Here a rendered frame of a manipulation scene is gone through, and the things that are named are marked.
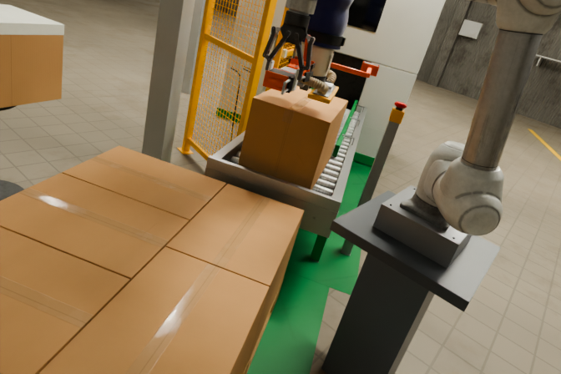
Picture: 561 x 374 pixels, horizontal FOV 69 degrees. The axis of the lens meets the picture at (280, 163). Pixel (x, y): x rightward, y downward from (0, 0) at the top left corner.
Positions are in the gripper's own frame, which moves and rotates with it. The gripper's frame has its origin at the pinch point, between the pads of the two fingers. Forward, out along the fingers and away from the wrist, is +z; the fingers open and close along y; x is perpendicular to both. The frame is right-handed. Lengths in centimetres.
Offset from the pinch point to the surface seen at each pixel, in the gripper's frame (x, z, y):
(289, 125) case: -59, 33, 3
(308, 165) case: -58, 49, -11
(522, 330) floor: -94, 119, -157
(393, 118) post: -106, 25, -46
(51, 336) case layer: 63, 65, 28
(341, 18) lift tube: -53, -20, -7
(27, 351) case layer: 69, 65, 29
